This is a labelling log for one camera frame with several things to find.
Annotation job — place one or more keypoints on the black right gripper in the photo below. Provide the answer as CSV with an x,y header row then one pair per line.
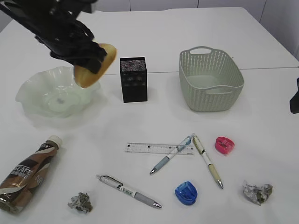
x,y
294,101

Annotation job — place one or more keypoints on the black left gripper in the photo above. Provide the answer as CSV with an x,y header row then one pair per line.
x,y
70,40

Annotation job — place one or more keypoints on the golden bread roll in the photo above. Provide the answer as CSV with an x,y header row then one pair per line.
x,y
85,78

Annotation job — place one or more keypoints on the red pencil sharpener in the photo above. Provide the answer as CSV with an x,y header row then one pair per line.
x,y
224,145

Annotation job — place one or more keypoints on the paper with pink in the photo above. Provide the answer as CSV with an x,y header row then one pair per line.
x,y
257,194

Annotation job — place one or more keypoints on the blue pencil sharpener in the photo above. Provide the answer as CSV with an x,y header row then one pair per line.
x,y
186,193

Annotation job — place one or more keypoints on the grey-green paper ball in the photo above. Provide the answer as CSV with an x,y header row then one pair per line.
x,y
81,203

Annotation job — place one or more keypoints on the brown coffee drink bottle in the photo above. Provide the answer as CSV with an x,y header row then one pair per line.
x,y
18,188

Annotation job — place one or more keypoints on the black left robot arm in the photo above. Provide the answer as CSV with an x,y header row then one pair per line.
x,y
23,11

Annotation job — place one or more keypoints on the black mesh pen holder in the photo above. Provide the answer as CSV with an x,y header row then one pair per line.
x,y
133,73

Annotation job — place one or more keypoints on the pale green wavy plate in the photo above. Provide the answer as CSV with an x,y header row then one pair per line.
x,y
54,93

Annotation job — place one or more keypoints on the grey-green woven plastic basket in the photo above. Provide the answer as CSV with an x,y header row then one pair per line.
x,y
209,78

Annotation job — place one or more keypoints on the beige white ballpoint pen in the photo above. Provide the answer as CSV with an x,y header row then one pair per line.
x,y
208,161

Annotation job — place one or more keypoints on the blue grey ballpoint pen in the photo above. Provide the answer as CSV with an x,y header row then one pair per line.
x,y
178,148

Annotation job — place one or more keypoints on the grey white ballpoint pen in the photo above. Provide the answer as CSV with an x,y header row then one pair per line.
x,y
128,191

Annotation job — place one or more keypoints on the clear plastic ruler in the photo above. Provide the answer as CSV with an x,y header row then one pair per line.
x,y
158,148

